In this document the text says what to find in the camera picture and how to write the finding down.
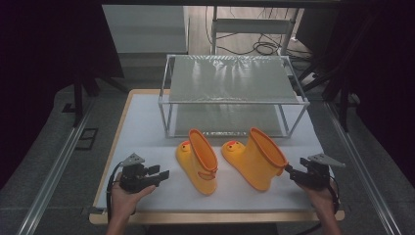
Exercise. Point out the black floor bracket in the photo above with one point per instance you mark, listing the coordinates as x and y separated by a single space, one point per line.
87 139

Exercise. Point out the person's right hand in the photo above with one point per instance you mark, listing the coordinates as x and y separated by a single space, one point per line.
321 200

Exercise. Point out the black stand legs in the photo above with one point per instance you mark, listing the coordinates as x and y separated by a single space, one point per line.
342 104
78 98

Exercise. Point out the aluminium rail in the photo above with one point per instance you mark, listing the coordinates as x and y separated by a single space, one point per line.
362 176
55 169

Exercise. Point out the person's left hand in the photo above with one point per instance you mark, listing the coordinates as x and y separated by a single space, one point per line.
125 200

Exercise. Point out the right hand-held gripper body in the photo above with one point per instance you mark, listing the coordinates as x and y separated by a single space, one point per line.
314 173

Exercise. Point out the metal two-shelf shoe rack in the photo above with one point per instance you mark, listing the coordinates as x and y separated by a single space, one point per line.
228 81

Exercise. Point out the white cabinet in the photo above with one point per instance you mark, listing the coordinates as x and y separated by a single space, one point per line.
147 29

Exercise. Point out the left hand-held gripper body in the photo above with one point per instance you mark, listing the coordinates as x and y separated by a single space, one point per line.
133 178

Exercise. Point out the yellow duck rain boot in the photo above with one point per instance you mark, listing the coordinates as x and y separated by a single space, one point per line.
197 169
257 163

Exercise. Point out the dark curtain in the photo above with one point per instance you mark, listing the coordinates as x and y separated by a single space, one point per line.
39 65
385 81

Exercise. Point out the grey metal stand frame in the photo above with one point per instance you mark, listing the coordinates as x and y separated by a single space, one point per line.
251 26

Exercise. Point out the white table mat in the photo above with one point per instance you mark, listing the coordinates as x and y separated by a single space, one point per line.
156 137

